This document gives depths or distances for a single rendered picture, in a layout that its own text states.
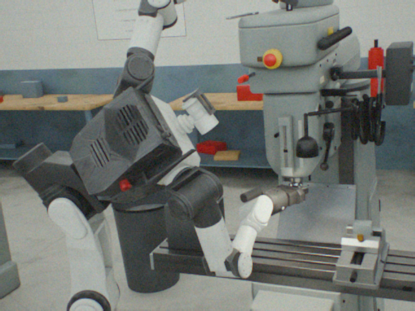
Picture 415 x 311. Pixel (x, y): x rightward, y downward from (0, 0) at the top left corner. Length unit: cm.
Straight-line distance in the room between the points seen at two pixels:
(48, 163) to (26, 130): 648
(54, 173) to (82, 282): 37
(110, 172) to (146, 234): 233
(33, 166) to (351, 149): 129
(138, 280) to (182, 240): 183
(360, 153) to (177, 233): 83
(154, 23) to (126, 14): 522
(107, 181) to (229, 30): 507
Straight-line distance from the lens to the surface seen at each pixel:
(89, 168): 171
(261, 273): 223
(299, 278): 219
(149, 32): 191
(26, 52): 804
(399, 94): 224
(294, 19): 183
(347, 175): 251
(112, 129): 165
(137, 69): 179
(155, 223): 394
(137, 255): 405
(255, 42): 187
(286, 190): 212
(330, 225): 251
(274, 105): 202
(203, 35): 673
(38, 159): 186
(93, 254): 189
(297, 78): 194
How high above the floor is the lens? 197
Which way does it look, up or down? 15 degrees down
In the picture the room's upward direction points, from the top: 5 degrees counter-clockwise
